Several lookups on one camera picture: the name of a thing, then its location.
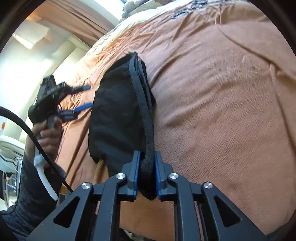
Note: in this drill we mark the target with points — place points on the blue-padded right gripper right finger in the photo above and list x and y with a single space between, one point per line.
202 211

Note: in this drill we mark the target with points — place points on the white plush toy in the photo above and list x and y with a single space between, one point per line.
130 8

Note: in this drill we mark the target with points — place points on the black shorts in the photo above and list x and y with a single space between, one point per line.
121 121

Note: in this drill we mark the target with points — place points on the orange bed blanket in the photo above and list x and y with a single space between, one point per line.
223 77

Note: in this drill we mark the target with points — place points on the person's left hand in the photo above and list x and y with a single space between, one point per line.
49 141

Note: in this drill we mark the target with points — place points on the pink left curtain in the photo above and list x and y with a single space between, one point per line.
87 20

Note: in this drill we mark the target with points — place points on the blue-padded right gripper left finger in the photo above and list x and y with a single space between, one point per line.
92 212

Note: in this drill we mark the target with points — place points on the dark sleeved left forearm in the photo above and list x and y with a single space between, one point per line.
33 205

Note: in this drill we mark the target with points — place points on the cream padded headboard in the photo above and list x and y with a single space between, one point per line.
23 69

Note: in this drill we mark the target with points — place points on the cream bed sheet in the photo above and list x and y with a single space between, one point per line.
141 14

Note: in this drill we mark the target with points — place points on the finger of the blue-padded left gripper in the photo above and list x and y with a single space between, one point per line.
76 111
76 89

